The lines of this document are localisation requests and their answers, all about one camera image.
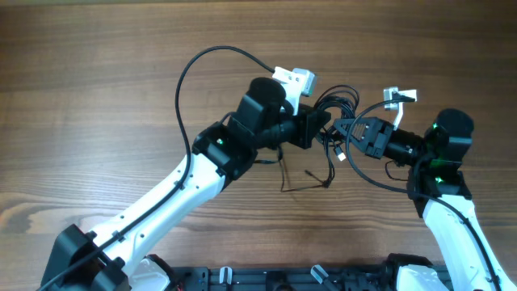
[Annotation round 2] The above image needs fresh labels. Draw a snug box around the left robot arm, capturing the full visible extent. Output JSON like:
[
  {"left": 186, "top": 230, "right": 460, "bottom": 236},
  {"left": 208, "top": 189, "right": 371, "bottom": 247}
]
[{"left": 40, "top": 70, "right": 330, "bottom": 290}]

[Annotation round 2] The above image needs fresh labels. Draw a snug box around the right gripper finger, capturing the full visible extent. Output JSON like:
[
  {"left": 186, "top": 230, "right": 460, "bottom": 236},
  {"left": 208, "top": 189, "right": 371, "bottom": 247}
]
[
  {"left": 333, "top": 117, "right": 378, "bottom": 136},
  {"left": 349, "top": 124, "right": 373, "bottom": 154}
]

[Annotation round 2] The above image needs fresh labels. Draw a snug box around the right camera cable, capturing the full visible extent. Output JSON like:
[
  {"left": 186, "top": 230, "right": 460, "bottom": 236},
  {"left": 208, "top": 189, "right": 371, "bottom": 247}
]
[{"left": 345, "top": 96, "right": 502, "bottom": 291}]

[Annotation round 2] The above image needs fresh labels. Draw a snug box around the black USB cable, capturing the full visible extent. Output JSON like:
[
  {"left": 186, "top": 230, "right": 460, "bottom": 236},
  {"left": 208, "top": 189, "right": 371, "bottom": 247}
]
[{"left": 313, "top": 84, "right": 361, "bottom": 189}]

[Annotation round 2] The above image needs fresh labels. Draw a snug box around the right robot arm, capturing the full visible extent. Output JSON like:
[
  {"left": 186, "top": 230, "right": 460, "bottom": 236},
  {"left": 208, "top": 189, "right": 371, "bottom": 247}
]
[{"left": 334, "top": 109, "right": 516, "bottom": 290}]

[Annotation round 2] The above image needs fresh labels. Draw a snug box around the left camera cable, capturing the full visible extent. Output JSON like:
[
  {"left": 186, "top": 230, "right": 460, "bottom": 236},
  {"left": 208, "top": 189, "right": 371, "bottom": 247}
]
[{"left": 38, "top": 45, "right": 276, "bottom": 291}]

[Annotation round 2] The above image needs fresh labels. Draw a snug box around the camera cable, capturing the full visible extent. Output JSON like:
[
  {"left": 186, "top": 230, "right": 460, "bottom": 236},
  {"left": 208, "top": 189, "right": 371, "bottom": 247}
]
[
  {"left": 38, "top": 45, "right": 276, "bottom": 291},
  {"left": 345, "top": 96, "right": 502, "bottom": 291}
]

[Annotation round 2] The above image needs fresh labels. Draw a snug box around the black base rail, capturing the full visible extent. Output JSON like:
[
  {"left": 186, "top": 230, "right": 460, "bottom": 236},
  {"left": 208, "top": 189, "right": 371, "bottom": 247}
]
[{"left": 172, "top": 266, "right": 393, "bottom": 291}]

